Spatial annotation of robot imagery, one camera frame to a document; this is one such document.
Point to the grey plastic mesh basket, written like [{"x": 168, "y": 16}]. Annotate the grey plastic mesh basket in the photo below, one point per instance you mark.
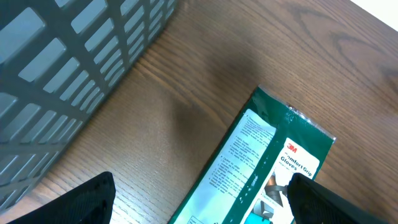
[{"x": 59, "y": 61}]

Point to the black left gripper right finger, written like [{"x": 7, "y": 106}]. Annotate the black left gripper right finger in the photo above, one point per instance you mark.
[{"x": 311, "y": 203}]

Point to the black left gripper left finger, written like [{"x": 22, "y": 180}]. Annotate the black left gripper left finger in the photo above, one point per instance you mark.
[{"x": 89, "y": 203}]

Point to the green white gloves packet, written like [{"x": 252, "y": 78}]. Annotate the green white gloves packet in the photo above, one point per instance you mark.
[{"x": 246, "y": 178}]

